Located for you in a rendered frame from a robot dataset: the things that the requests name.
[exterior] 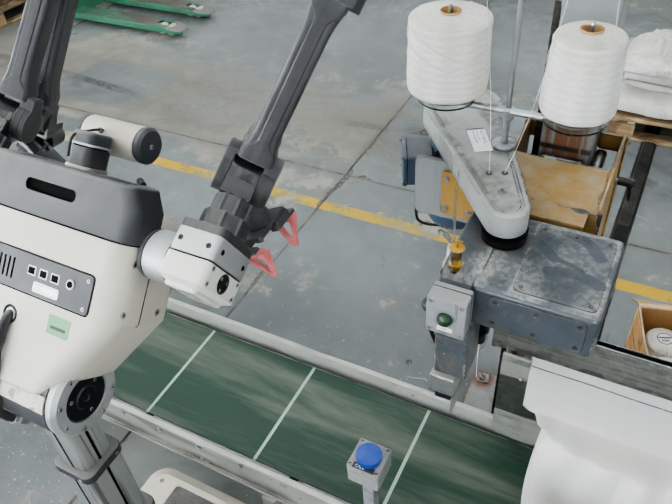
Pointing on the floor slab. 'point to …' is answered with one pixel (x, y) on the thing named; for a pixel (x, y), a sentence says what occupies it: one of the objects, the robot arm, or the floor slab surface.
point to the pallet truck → (143, 15)
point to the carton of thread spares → (651, 314)
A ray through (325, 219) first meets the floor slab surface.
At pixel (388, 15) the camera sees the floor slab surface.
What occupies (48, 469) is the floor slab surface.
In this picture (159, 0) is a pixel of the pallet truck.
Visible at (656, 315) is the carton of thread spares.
